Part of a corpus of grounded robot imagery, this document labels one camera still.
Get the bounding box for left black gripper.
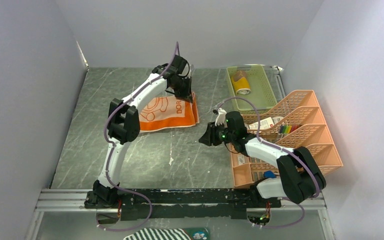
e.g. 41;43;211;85
171;76;195;105

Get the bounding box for orange white towel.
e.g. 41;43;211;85
139;95;200;133

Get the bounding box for green plastic basket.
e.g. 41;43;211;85
226;64;278;113

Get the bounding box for colourful markers set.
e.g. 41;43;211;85
278;124;301;135

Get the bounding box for orange plastic compartment tray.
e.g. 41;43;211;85
227;144;279;189

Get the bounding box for brown yellow bear towel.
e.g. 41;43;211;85
230;70;251;95

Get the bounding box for white label box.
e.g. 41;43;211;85
248;117;275;130

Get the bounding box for blue cap item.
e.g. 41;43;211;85
263;170;277;179

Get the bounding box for teal cartoon card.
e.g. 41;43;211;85
182;227;211;240

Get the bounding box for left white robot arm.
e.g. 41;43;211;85
85;54;194;208

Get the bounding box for black white striped cloth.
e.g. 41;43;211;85
123;228;192;240

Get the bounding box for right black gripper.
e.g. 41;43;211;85
199;120;236;146

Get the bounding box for orange plastic file organizer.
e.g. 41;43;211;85
259;90;343;176

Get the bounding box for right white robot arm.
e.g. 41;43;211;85
198;108;327;207

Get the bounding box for aluminium frame rail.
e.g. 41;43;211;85
26;189;335;240

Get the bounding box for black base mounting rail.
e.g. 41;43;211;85
84;188;281;221

